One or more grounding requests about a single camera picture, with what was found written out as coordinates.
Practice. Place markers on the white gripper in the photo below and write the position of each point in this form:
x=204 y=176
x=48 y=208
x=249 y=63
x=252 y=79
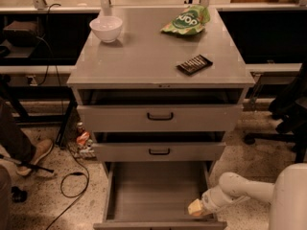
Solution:
x=209 y=202

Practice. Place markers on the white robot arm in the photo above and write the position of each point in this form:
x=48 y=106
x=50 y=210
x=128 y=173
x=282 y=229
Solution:
x=287 y=197

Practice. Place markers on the grey bottom drawer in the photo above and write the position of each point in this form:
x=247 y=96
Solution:
x=156 y=196

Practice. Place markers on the grey drawer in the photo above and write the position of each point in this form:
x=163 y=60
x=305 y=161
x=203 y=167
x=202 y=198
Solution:
x=141 y=152
x=160 y=118
x=156 y=196

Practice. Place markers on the grey middle drawer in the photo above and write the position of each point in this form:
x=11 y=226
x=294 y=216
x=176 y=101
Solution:
x=141 y=152

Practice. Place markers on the grey top drawer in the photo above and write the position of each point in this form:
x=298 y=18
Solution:
x=160 y=118

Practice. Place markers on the grey drawer cabinet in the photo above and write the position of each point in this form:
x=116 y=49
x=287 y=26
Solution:
x=140 y=68

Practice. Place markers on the orange bottle on floor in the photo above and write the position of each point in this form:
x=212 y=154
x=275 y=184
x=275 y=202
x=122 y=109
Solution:
x=81 y=139

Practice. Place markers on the black office chair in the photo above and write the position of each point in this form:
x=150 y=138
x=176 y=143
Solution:
x=290 y=105

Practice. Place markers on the dark chocolate bar wrapper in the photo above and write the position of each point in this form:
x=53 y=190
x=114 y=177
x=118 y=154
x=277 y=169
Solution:
x=193 y=65

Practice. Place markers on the tan shoe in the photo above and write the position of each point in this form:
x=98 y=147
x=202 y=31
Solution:
x=42 y=149

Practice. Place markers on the black rod on floor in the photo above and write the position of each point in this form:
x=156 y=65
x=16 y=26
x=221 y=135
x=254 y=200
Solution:
x=25 y=164

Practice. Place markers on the green chip bag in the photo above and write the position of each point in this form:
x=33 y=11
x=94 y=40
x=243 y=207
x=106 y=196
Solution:
x=190 y=22

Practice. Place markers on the dark trouser leg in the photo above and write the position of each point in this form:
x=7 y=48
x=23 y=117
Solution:
x=12 y=138

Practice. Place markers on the white bowl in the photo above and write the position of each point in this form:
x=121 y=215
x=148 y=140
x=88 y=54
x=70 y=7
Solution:
x=106 y=28

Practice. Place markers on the dark box on shelf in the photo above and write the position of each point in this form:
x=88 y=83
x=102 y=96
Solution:
x=22 y=33

